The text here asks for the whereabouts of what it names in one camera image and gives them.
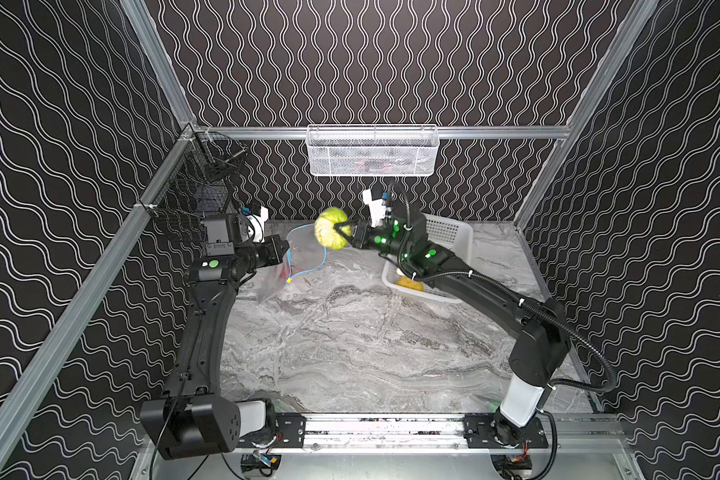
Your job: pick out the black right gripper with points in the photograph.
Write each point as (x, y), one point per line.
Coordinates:
(357, 235)

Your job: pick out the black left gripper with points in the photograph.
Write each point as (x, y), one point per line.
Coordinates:
(279, 249)

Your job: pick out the clear zip bag blue zipper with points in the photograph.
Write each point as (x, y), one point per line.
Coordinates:
(304, 257)

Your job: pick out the green toy cabbage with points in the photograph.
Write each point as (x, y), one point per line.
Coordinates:
(323, 227)

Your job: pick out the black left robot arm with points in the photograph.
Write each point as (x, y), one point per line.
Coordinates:
(191, 418)

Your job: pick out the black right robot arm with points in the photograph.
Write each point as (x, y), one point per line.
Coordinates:
(541, 343)

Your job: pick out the yellow toy potato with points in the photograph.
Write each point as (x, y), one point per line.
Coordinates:
(410, 284)

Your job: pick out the white plastic perforated basket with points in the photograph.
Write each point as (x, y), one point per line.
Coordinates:
(455, 235)

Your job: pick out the aluminium back horizontal bar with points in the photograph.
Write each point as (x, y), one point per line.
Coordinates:
(357, 131)

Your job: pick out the aluminium left side bar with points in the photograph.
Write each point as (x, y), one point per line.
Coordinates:
(63, 197)

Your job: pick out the white mesh wall basket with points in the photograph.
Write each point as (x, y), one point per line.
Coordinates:
(378, 155)

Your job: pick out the aluminium frame corner post left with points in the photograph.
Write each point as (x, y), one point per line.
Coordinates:
(155, 52)

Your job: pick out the aluminium frame corner post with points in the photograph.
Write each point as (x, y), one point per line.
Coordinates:
(155, 52)
(621, 45)

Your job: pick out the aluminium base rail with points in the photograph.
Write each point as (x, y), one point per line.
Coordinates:
(356, 433)

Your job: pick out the aluminium frame corner post right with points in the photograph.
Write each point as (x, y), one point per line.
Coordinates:
(621, 45)

